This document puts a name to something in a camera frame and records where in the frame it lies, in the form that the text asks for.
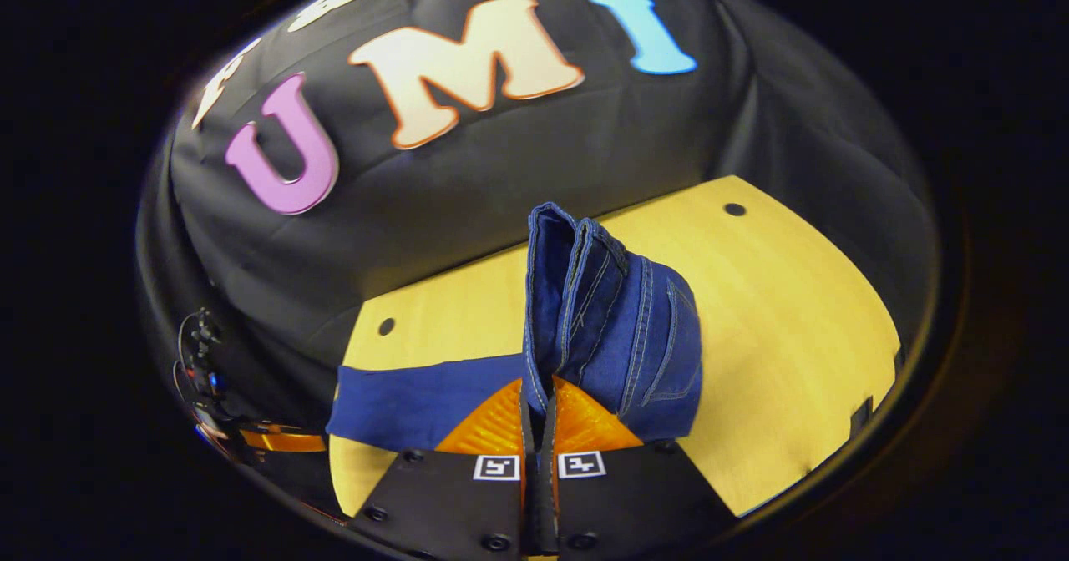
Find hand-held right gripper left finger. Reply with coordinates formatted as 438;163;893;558
347;377;535;558

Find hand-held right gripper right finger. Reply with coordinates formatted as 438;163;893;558
539;375;740;558

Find blue denim jeans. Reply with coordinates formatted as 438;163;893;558
326;202;704;453

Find black backdrop cloth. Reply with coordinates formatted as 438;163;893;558
138;0;940;428

